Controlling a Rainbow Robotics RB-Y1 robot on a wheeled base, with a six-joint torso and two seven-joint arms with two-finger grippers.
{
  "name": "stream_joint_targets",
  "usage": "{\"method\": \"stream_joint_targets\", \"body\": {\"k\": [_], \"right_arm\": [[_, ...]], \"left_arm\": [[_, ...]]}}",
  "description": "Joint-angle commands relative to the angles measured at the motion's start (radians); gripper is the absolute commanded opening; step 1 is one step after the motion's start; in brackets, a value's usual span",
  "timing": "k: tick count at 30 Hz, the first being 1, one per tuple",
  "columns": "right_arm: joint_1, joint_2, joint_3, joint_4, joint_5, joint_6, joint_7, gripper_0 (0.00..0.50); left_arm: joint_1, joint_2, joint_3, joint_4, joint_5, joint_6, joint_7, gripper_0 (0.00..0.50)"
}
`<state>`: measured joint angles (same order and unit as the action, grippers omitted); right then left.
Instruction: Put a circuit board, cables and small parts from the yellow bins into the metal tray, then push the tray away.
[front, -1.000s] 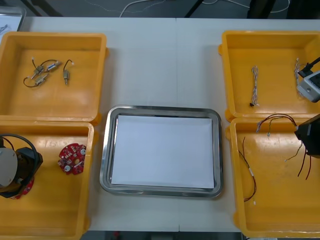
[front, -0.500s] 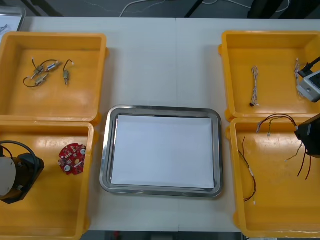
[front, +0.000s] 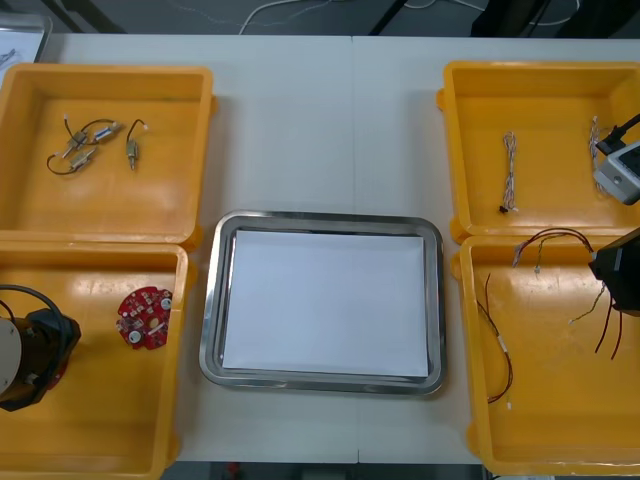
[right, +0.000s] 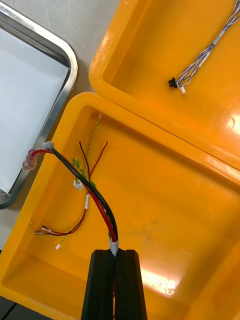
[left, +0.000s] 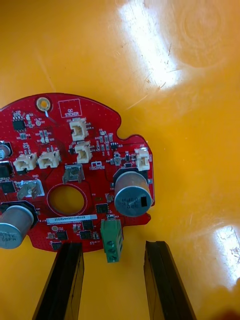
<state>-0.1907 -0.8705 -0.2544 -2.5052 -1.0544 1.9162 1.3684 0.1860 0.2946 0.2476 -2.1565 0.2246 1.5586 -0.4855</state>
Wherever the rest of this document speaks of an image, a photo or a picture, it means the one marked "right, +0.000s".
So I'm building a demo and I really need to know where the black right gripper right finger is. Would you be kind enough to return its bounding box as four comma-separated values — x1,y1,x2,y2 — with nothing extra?
114,249,148,320

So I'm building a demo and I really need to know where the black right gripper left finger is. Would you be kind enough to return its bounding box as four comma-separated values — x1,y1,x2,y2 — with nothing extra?
81,249,117,320

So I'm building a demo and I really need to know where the red black wire harness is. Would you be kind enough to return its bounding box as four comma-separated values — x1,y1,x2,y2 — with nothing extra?
21,140,120,257

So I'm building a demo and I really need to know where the thin red green-yellow harness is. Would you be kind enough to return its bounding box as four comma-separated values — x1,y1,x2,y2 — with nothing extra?
29,113,110,251

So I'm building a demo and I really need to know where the yellow-orange plastic bin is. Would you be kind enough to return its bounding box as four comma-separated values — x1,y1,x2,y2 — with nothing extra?
0,91,240,320
88,0,240,176

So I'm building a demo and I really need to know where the white sheet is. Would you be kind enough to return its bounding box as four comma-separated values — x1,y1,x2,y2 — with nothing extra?
0,27,70,193

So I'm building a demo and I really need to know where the steel tray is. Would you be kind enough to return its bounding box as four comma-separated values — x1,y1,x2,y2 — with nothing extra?
0,2,79,210

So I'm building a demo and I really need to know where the blue-white twisted wire harness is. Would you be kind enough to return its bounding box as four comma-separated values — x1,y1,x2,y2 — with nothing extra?
167,0,240,95

